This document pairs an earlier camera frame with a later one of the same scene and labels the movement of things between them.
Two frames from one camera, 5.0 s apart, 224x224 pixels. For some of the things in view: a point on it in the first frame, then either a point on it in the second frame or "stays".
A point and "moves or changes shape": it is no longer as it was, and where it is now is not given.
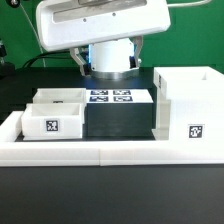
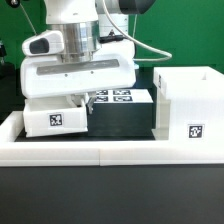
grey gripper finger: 138,45 to 89,103
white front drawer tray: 52,121 moves or changes shape
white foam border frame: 47,153 stays
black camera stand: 7,70 stays
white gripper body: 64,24 to 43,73
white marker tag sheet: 101,96 stays
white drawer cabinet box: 189,103 stays
